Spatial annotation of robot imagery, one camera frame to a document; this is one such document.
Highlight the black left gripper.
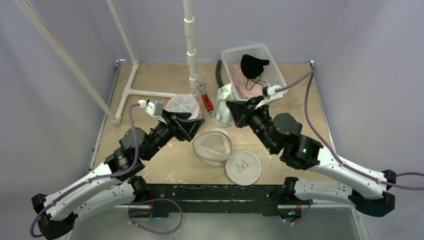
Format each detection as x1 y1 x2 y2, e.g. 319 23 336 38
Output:
143 109 205 160

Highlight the pale green bra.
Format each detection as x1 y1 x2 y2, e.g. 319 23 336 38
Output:
212 83 235 128

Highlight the black bra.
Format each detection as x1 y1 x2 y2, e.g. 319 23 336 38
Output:
240 54 270 91

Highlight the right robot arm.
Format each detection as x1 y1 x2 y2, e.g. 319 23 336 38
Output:
226 97 396 218

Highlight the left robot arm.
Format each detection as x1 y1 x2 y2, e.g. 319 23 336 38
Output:
29 108 205 240

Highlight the pink-rimmed mesh laundry bag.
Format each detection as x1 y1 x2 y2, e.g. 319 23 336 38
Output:
164 94 202 120

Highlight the pink bra in basket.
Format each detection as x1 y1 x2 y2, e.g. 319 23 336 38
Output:
232 63 265 99

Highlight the white plastic basket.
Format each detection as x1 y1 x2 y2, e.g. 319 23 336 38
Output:
221 44 287 101

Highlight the red-handled adjustable wrench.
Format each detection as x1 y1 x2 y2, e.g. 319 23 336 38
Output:
197 82 214 116

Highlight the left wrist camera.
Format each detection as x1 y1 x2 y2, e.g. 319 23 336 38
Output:
137 98 166 123

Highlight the black corrugated hose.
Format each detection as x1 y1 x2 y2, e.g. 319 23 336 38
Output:
215 59 226 90

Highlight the loose purple cable at base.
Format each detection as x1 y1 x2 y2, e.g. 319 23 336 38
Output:
127 197 184 235

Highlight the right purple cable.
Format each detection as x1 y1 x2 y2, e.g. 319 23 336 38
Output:
274 70 424 192

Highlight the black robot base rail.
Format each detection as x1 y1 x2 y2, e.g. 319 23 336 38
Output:
116 183 303 219

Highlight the white PVC pipe frame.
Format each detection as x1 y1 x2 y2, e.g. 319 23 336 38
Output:
15 0 198 126

